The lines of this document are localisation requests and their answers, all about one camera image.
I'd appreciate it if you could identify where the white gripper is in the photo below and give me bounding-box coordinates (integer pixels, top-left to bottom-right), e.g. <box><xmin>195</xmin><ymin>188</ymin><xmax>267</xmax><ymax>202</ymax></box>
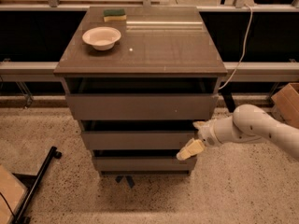
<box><xmin>177</xmin><ymin>120</ymin><xmax>221</xmax><ymax>161</ymax></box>

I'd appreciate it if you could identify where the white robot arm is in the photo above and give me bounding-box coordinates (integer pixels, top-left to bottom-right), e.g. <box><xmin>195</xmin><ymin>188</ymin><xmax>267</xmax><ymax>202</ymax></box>
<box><xmin>177</xmin><ymin>105</ymin><xmax>299</xmax><ymax>161</ymax></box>

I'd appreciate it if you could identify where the grey drawer cabinet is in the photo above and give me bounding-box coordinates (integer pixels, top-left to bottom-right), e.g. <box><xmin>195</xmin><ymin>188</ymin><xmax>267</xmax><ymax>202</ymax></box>
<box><xmin>54</xmin><ymin>7</ymin><xmax>227</xmax><ymax>175</ymax></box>

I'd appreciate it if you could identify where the grey top drawer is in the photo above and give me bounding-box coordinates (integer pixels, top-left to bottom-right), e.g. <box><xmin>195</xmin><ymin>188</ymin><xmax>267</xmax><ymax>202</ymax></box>
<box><xmin>66</xmin><ymin>77</ymin><xmax>218</xmax><ymax>120</ymax></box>

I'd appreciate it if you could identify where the blue tape cross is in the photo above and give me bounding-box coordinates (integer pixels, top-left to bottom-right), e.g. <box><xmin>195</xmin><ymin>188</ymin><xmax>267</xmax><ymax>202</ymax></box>
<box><xmin>114</xmin><ymin>175</ymin><xmax>136</xmax><ymax>189</ymax></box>

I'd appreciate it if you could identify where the cardboard box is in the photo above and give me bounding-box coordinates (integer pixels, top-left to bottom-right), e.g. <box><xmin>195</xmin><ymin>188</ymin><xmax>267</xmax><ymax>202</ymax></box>
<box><xmin>271</xmin><ymin>83</ymin><xmax>299</xmax><ymax>129</ymax></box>

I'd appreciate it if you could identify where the white bowl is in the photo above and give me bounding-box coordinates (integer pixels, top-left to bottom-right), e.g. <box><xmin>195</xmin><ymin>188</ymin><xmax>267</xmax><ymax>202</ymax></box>
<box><xmin>82</xmin><ymin>27</ymin><xmax>121</xmax><ymax>51</ymax></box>

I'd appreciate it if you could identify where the green yellow sponge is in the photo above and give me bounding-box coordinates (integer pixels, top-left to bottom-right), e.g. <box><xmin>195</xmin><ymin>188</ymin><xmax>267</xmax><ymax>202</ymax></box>
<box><xmin>103</xmin><ymin>8</ymin><xmax>126</xmax><ymax>22</ymax></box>

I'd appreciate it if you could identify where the black cart leg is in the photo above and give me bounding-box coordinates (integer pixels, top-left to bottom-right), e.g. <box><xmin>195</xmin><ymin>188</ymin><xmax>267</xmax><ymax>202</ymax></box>
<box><xmin>10</xmin><ymin>147</ymin><xmax>62</xmax><ymax>224</ymax></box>

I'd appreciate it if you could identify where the wooden board on cart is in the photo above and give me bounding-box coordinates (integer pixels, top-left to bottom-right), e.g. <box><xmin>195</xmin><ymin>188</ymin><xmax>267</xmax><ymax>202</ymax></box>
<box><xmin>0</xmin><ymin>164</ymin><xmax>27</xmax><ymax>224</ymax></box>

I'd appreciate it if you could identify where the black post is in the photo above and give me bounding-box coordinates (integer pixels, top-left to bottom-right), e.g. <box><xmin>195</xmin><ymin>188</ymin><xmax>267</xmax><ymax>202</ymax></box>
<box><xmin>221</xmin><ymin>84</ymin><xmax>235</xmax><ymax>113</ymax></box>

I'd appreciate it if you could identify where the white cable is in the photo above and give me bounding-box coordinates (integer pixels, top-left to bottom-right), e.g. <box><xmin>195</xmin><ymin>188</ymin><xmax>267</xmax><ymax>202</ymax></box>
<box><xmin>218</xmin><ymin>4</ymin><xmax>254</xmax><ymax>91</ymax></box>

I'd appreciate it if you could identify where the grey metal rail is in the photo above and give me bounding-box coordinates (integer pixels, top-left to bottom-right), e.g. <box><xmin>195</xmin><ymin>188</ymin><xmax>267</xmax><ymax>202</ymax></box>
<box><xmin>0</xmin><ymin>62</ymin><xmax>299</xmax><ymax>82</ymax></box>

